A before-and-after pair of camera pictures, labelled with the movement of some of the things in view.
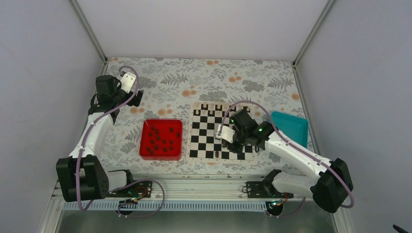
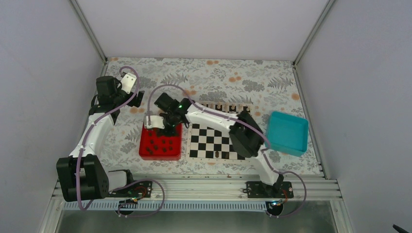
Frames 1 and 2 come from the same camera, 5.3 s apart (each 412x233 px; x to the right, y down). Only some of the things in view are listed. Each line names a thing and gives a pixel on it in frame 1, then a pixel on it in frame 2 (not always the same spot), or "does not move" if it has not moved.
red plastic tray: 161,139 does not move
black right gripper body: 238,149 → 172,131
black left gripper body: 135,103 does not move
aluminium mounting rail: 175,192 does not move
